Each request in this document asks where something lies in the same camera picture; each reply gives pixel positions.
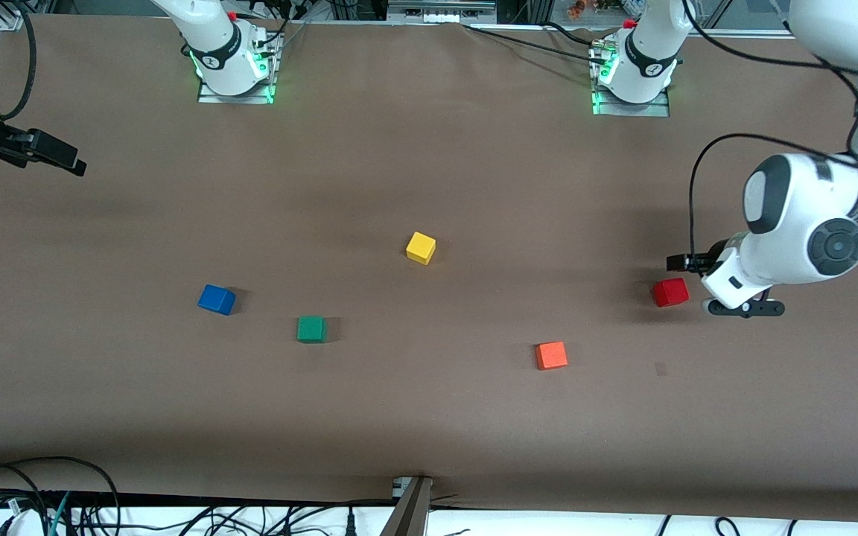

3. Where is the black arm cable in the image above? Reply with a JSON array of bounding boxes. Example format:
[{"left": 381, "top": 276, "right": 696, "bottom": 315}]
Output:
[
  {"left": 0, "top": 0, "right": 37, "bottom": 120},
  {"left": 686, "top": 0, "right": 858, "bottom": 261}
]

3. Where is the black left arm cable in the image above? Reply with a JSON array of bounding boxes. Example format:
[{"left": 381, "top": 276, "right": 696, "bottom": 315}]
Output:
[{"left": 686, "top": 0, "right": 858, "bottom": 261}]

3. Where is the blue wooden block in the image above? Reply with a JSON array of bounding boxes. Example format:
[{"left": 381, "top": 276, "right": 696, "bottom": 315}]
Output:
[{"left": 198, "top": 284, "right": 237, "bottom": 316}]

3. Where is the grey metal post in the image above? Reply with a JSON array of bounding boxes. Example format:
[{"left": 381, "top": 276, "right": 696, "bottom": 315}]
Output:
[{"left": 381, "top": 476, "right": 433, "bottom": 536}]

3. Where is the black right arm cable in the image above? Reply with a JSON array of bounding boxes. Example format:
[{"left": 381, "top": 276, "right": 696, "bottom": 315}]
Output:
[{"left": 0, "top": 0, "right": 37, "bottom": 120}]

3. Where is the orange wooden block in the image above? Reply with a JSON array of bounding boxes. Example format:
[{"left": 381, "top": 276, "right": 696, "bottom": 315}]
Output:
[{"left": 536, "top": 341, "right": 569, "bottom": 371}]

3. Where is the black looped cable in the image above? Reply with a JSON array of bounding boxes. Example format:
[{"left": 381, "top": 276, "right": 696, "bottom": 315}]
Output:
[{"left": 0, "top": 456, "right": 121, "bottom": 536}]

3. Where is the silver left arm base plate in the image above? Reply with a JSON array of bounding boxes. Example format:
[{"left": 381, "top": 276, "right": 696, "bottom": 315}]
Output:
[{"left": 591, "top": 41, "right": 672, "bottom": 118}]

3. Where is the brown table cover sheet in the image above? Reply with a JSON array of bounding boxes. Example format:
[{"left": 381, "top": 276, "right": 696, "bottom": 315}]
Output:
[{"left": 0, "top": 15, "right": 858, "bottom": 522}]

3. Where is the yellow wooden block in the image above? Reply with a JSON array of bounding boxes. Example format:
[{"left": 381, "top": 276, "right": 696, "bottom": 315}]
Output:
[{"left": 406, "top": 232, "right": 437, "bottom": 266}]

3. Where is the teal cable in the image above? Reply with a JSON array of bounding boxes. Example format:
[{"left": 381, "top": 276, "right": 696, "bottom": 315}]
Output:
[{"left": 45, "top": 491, "right": 72, "bottom": 536}]

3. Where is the aluminium frame rail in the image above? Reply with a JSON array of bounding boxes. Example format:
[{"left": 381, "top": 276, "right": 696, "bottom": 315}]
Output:
[{"left": 697, "top": 28, "right": 795, "bottom": 38}]

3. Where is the black base power cable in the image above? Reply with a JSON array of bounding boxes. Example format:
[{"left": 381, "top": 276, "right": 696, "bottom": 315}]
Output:
[{"left": 461, "top": 22, "right": 608, "bottom": 66}]

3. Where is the red wooden block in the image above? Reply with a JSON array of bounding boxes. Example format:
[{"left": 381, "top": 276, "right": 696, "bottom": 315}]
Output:
[{"left": 652, "top": 278, "right": 690, "bottom": 308}]

